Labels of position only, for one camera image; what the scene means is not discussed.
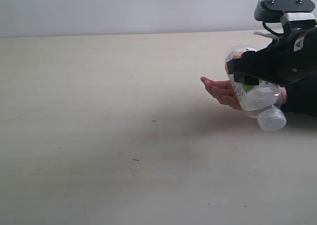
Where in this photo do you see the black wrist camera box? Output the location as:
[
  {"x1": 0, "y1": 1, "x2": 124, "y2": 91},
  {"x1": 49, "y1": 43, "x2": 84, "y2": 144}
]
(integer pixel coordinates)
[{"x1": 254, "y1": 0, "x2": 317, "y2": 31}]

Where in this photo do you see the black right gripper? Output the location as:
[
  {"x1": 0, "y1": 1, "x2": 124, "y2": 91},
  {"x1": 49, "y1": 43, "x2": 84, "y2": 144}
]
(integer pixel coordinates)
[{"x1": 227, "y1": 28, "x2": 317, "y2": 85}]

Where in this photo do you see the black sleeved forearm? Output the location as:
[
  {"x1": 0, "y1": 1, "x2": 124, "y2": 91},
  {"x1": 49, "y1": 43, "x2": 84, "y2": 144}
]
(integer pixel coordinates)
[{"x1": 281, "y1": 77, "x2": 317, "y2": 117}]

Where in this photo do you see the person's open bare hand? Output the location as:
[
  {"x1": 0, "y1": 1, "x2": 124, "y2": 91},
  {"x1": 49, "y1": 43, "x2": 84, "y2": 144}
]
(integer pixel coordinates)
[{"x1": 200, "y1": 77, "x2": 242, "y2": 110}]

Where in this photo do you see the white bottle green apple label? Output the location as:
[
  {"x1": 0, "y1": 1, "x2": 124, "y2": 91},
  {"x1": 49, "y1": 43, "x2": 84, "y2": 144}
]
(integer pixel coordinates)
[{"x1": 224, "y1": 46, "x2": 287, "y2": 132}]

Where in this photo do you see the black camera cable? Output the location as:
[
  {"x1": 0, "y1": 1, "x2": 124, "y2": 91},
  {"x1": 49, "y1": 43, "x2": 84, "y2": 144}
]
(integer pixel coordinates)
[{"x1": 261, "y1": 21, "x2": 285, "y2": 36}]

